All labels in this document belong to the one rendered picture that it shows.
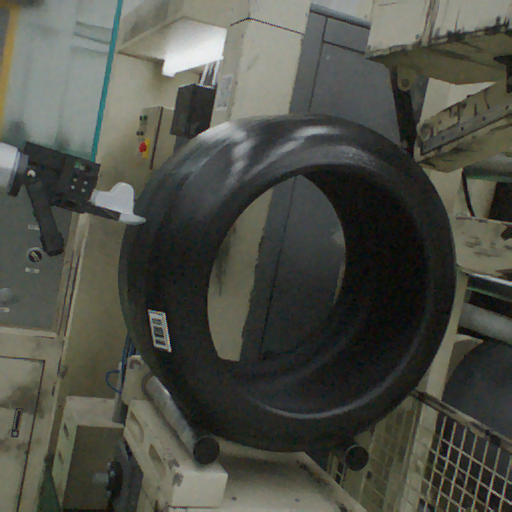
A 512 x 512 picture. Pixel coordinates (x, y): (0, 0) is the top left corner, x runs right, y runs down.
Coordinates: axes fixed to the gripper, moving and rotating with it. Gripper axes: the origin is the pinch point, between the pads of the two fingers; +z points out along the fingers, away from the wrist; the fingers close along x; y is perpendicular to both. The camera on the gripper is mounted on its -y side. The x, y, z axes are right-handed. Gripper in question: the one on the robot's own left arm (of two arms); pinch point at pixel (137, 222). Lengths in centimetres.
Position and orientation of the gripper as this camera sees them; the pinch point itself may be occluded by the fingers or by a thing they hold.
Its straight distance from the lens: 120.5
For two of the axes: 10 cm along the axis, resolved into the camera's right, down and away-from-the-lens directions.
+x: -3.6, -1.4, 9.2
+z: 8.9, 2.5, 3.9
